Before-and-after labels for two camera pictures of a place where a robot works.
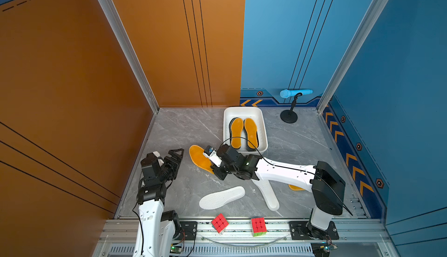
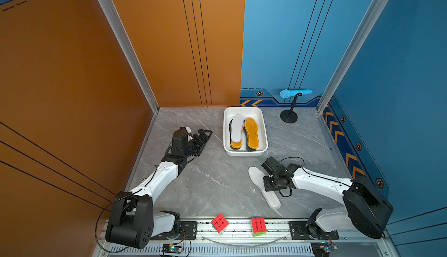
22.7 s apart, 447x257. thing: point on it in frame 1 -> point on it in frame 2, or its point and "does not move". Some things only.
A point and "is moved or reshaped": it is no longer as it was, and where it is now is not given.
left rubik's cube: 220,223 does not move
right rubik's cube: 259,227 does not move
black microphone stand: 290,116 does not move
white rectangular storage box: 256,113 does not move
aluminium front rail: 357,238 does not move
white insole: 272,200 does not move
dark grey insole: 248,149 does not move
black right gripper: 217,172 -> 268,188
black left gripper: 174,164 -> 205,139
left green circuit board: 176,249 does not move
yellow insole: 199,159 -> 237,145
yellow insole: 295,188 is moved or reshaped
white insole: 216,199 -> 237,127
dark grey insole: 230,127 does not move
